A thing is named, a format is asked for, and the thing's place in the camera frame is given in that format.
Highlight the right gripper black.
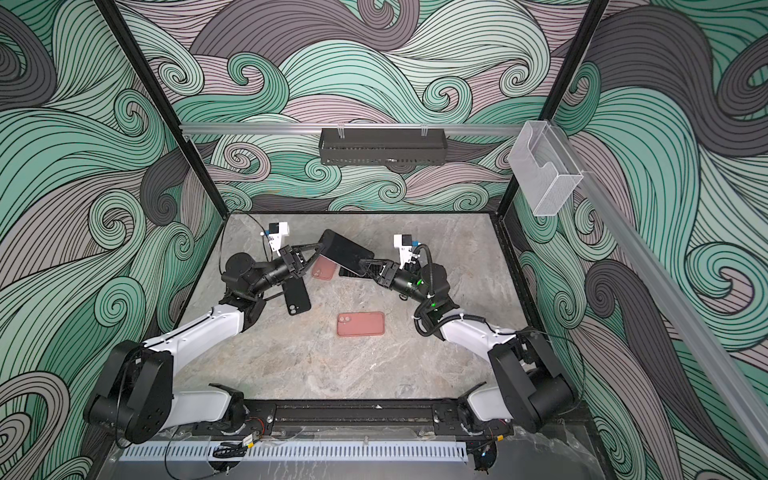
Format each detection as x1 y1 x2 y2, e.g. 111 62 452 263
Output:
363 258 436 311

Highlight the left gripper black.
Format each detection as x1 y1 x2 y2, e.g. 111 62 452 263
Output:
249 244 322 301

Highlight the black phone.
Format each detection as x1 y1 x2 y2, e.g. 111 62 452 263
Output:
282 277 312 316
319 229 375 277

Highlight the pink phone case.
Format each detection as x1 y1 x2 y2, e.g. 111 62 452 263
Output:
311 256 338 281
336 312 385 337

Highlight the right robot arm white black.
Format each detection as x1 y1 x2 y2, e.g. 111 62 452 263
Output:
359 259 577 433

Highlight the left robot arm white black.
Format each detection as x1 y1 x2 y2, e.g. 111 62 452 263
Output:
83 243 322 444

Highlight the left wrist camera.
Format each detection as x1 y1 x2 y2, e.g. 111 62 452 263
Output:
266 221 290 253

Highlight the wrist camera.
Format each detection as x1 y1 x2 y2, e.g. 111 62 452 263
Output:
393 234 418 268
266 221 290 253

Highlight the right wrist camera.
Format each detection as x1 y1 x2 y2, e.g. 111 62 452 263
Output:
393 234 418 268

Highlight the black wall tray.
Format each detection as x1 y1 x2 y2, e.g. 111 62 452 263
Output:
318 127 448 166

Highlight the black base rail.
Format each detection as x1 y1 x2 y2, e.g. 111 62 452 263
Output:
113 398 592 431

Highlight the aluminium rail back wall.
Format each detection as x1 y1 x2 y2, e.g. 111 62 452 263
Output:
179 122 523 137

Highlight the aluminium rail wall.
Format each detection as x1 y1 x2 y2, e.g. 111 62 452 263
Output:
551 125 767 460
179 122 523 137

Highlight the clear plastic wall holder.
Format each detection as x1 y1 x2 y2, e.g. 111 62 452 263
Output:
507 121 583 217

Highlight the white slotted cable duct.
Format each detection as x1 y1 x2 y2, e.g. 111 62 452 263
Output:
120 440 469 463

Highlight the aluminium rail right wall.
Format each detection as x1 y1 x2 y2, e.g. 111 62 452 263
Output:
551 125 767 460

